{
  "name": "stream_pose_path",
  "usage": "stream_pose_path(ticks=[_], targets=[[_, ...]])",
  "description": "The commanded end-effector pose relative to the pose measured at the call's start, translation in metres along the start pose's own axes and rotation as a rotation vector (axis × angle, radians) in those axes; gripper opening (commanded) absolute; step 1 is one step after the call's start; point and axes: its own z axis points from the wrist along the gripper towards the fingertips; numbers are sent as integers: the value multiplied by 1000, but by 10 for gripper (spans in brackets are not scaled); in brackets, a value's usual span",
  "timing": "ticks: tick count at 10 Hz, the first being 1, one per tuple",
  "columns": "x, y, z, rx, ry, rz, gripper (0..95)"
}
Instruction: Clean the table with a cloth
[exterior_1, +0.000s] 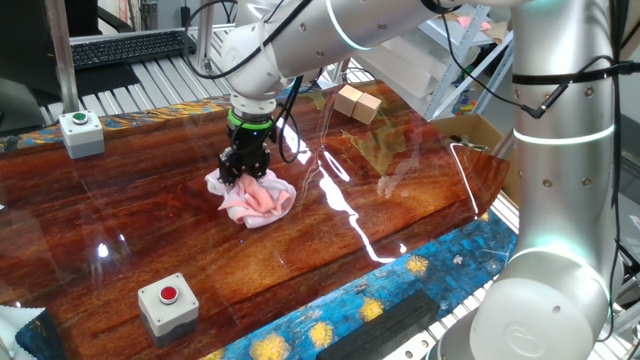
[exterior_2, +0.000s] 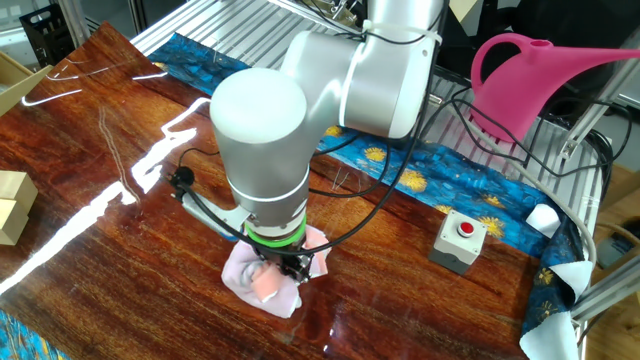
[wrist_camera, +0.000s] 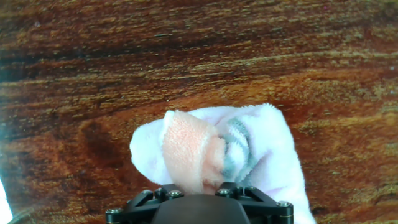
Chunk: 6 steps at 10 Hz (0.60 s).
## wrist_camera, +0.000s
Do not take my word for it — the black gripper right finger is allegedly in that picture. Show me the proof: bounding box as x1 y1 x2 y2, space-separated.
216 182 294 224

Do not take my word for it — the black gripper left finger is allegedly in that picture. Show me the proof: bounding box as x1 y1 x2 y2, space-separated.
105 184 184 224

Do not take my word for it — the pink white striped towel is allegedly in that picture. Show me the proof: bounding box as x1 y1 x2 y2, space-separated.
129 103 317 224

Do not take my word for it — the glossy wood grain sheet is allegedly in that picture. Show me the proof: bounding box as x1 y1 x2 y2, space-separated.
0 0 398 224

